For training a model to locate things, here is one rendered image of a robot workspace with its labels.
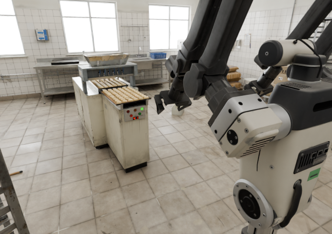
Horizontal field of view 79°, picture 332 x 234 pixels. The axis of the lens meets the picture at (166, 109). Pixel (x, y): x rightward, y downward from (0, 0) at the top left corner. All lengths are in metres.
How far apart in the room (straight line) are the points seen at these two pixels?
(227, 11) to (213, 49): 0.09
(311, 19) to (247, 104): 0.51
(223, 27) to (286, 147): 0.34
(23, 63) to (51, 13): 1.40
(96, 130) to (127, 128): 0.77
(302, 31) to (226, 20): 0.46
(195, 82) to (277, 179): 0.35
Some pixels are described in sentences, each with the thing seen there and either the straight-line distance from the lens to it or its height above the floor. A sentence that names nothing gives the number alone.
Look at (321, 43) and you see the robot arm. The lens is 0.88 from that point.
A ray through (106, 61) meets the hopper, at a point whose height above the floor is 1.23.
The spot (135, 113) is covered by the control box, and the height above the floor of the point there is 0.77.
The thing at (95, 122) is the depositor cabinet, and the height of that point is 0.45.
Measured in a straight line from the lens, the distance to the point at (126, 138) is 2.31.
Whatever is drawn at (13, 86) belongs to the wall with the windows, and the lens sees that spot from 6.31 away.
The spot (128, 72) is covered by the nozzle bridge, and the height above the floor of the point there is 1.06.
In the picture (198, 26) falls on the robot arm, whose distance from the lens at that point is 0.59.
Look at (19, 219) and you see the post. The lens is 1.06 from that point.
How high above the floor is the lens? 1.59
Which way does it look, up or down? 21 degrees down
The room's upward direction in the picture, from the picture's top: straight up
